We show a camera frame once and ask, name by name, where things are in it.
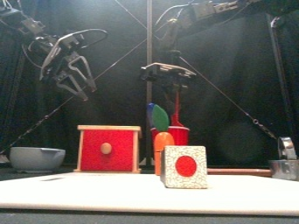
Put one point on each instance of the orange toy carrot green leaf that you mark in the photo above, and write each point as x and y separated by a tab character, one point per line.
163	140

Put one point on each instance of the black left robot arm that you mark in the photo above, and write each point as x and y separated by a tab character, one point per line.
18	20

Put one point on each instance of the red wooden box with knob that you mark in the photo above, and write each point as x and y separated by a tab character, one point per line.
107	150

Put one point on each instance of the red plastic toy knife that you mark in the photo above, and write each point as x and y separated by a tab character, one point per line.
178	112

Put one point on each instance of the blue toy utensil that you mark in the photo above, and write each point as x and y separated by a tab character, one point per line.
150	112

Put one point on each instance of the white cutting board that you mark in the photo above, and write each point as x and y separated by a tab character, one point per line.
116	192

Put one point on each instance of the grey vertical frame pole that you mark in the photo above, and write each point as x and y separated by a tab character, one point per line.
148	43

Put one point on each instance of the red plastic cup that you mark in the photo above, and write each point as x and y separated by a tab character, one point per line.
179	135

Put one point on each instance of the silver metal pot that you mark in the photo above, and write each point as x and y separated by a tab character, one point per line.
286	167

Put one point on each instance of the grey slanted frame bar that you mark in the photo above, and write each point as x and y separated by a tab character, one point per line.
279	75

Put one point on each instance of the speckled block with red circle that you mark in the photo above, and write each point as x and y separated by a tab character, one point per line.
185	166

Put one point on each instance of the brown wooden rod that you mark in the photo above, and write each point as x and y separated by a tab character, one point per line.
238	172

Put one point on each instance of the grey ceramic bowl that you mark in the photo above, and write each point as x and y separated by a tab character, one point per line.
35	159

